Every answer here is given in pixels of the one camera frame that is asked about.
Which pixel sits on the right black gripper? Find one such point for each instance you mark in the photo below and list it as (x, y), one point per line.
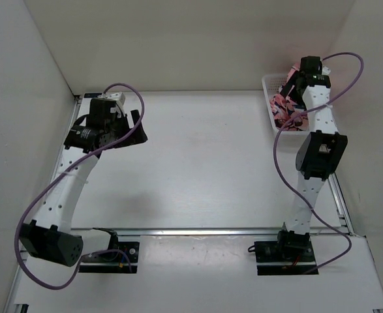
(291, 83)

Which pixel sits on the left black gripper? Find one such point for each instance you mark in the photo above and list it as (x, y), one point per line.
(138, 136)

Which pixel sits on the pink shark print shorts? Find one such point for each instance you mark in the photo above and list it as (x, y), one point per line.
(287, 111)

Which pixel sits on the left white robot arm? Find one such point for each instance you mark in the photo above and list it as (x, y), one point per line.
(48, 235)

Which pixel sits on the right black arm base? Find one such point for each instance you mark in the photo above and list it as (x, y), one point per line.
(290, 254)

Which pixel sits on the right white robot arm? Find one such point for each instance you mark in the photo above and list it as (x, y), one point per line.
(318, 156)

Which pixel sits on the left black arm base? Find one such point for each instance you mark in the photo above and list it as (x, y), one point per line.
(104, 252)

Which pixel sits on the white plastic mesh basket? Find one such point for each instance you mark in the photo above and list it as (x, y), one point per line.
(272, 84)

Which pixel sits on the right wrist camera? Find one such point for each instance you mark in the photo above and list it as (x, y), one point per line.
(325, 71)

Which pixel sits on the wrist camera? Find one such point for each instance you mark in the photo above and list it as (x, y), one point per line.
(119, 97)
(325, 71)

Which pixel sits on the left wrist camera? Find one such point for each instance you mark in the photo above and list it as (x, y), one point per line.
(119, 97)

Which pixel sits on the aluminium front rail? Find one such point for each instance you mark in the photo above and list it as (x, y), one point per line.
(195, 231)

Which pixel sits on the aluminium right rail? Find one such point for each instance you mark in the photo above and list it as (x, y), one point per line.
(342, 209)

